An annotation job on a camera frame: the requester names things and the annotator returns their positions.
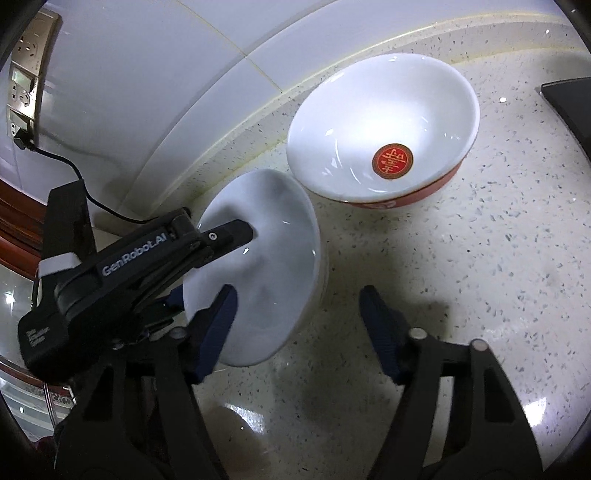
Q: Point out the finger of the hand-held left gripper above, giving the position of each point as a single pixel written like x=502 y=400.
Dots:
x=228 y=237
x=173 y=300

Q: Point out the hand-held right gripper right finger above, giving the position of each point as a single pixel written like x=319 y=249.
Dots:
x=378 y=325

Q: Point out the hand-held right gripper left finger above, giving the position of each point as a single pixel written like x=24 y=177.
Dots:
x=217 y=330

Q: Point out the medium floral white plate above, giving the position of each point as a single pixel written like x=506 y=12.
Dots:
x=272 y=258

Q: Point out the plain white bowl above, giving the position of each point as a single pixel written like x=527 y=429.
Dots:
x=324 y=272

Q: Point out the wooden glass display cabinet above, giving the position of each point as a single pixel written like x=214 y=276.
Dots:
x=18 y=221

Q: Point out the white bowl with red emblem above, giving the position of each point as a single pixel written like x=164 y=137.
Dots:
x=369 y=115

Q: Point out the black flat appliance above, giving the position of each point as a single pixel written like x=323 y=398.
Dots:
x=570 y=104

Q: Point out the gold-framed wall socket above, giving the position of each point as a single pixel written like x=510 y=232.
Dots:
x=17 y=122
x=34 y=41
x=23 y=87

